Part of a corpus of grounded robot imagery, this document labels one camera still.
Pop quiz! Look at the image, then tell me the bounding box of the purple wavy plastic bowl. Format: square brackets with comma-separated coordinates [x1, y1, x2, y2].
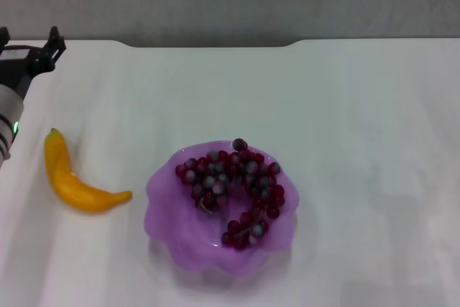
[143, 139, 300, 288]

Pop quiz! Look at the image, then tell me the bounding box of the yellow banana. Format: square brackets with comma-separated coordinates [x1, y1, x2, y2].
[43, 127, 134, 214]

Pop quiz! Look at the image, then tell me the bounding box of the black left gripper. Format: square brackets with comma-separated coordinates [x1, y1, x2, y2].
[0, 25, 68, 100]

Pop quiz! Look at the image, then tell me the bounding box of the dark red grape bunch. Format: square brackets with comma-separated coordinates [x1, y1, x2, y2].
[174, 137, 286, 252]

